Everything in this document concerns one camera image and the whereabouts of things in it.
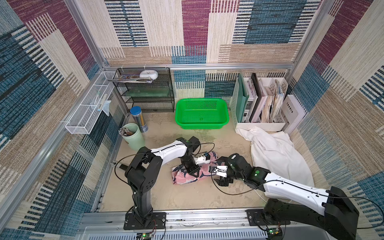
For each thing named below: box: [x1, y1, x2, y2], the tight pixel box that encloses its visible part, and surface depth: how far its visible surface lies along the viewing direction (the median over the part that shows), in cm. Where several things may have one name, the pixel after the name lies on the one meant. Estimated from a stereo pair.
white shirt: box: [235, 126, 315, 187], surface depth 95 cm
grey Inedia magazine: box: [280, 94, 307, 135], surface depth 98 cm
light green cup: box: [121, 123, 145, 151], surface depth 92 cm
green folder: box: [235, 73, 250, 123], surface depth 96 cm
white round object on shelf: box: [139, 69, 159, 81], surface depth 91 cm
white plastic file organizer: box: [229, 77, 289, 132], surface depth 102 cm
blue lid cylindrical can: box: [130, 106, 149, 133], surface depth 99 cm
